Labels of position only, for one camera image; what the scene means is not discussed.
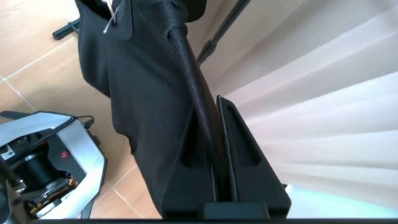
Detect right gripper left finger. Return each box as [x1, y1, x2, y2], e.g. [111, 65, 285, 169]
[161, 107, 218, 219]

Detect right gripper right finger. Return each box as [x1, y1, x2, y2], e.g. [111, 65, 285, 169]
[216, 95, 292, 219]

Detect black garment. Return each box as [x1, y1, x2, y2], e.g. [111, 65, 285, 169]
[74, 0, 225, 216]

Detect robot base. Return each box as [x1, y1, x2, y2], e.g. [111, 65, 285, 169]
[0, 110, 108, 224]

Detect black clothes rack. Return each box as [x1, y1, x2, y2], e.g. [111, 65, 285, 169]
[52, 0, 252, 67]

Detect beige curtain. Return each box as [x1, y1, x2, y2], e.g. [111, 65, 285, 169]
[186, 0, 398, 210]

